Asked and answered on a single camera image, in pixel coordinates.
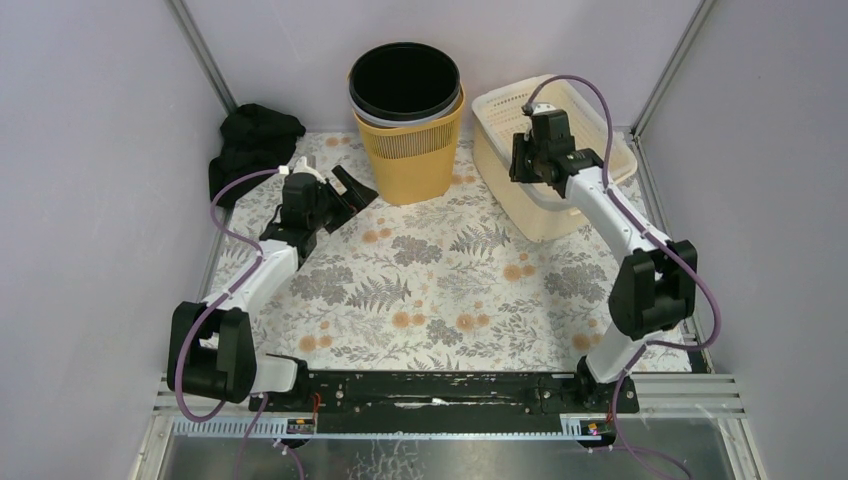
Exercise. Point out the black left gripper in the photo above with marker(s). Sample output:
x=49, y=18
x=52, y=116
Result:
x=335, y=204

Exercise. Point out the black inner bin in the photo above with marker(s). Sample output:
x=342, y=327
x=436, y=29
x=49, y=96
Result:
x=404, y=82

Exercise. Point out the grey inner bin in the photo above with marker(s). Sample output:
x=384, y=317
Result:
x=381, y=122

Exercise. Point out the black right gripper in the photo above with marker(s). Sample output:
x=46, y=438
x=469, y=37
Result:
x=520, y=143

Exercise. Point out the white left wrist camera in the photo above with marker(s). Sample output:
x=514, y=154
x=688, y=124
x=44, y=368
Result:
x=304, y=164

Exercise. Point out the white perforated plastic basket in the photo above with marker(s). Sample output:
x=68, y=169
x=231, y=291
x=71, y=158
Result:
x=499, y=115

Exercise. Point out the yellow perforated waste bin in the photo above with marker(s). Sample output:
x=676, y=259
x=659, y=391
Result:
x=415, y=163

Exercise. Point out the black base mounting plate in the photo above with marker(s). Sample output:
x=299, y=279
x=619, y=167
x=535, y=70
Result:
x=448, y=402

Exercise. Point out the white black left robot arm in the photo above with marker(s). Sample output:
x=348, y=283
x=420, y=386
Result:
x=212, y=352

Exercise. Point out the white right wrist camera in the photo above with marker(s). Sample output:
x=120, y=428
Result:
x=538, y=108

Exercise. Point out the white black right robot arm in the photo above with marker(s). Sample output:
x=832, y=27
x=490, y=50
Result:
x=652, y=292

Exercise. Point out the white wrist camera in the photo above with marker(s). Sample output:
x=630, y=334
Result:
x=304, y=164
x=538, y=108

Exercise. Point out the black crumpled cloth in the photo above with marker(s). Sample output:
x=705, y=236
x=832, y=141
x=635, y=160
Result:
x=255, y=139

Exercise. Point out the aluminium frame rails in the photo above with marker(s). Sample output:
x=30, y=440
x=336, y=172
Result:
x=700, y=415

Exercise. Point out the cream large plastic basket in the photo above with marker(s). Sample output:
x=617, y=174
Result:
x=535, y=209

